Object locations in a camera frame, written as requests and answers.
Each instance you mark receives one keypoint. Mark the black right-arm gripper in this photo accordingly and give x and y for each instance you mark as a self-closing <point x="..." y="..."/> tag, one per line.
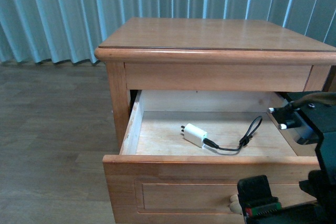
<point x="312" y="116"/>

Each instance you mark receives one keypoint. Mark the wooden drawer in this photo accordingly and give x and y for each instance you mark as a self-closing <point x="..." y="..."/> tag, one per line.
<point x="159" y="177"/>

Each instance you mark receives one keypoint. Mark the white charger with black cable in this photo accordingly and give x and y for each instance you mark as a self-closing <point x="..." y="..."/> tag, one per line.
<point x="198" y="137"/>

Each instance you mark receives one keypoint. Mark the wooden nightstand cabinet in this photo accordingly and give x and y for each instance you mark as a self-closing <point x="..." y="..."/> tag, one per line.
<point x="209" y="54"/>

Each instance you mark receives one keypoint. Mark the light blue pleated curtain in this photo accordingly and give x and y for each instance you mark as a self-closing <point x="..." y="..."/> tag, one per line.
<point x="70" y="30"/>

